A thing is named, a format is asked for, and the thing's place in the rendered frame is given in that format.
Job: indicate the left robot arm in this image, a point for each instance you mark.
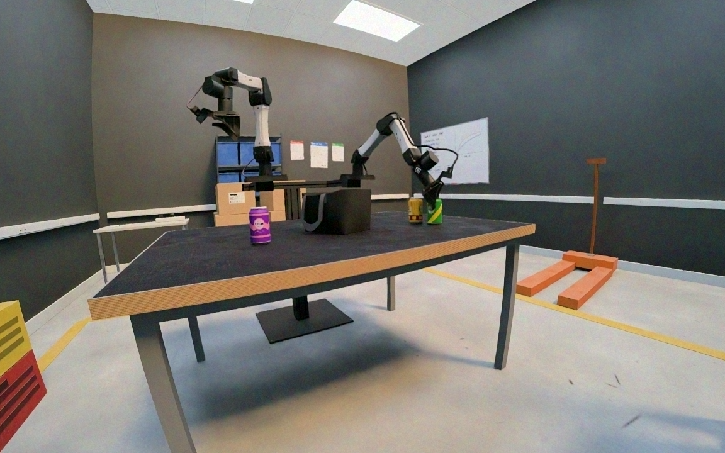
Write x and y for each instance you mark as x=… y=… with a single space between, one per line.
x=411 y=154

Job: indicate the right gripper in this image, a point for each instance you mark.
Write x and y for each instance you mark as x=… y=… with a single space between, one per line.
x=230 y=123

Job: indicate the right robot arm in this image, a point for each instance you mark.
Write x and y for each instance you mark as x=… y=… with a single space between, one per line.
x=218 y=86

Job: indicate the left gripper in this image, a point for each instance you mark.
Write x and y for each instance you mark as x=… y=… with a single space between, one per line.
x=431 y=188

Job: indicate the green and yellow drink can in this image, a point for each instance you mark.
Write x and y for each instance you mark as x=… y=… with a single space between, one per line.
x=434 y=217

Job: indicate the purple drink can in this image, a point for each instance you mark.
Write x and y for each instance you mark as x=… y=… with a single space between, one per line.
x=259 y=226

